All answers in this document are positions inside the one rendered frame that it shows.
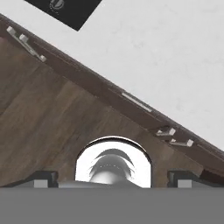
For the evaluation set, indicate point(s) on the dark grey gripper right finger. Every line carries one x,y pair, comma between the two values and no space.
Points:
180,176

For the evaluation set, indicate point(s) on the dark wood cupboard run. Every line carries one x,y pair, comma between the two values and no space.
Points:
96,84

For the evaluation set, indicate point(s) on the black hob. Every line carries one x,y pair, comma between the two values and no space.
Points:
75,13

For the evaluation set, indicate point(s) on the white and black round object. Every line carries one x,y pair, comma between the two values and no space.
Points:
140,166

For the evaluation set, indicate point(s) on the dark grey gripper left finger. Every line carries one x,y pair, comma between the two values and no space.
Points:
43,176

